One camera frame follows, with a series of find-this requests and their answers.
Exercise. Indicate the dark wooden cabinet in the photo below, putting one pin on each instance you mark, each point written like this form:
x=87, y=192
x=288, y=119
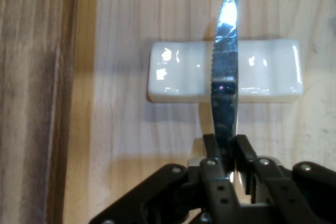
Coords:
x=31, y=103

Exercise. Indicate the white ceramic cutlery rest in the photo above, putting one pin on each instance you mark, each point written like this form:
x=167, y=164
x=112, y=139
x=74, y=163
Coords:
x=181, y=77

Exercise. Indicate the light wooden drawer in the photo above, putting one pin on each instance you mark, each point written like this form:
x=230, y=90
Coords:
x=131, y=134

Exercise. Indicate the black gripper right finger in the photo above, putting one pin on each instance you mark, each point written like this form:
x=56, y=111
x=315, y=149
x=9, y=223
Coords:
x=283, y=195

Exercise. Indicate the silver table knife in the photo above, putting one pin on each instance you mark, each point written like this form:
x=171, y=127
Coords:
x=225, y=64

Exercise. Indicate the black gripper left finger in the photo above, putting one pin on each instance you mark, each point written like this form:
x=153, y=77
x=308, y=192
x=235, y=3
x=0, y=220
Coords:
x=218, y=187

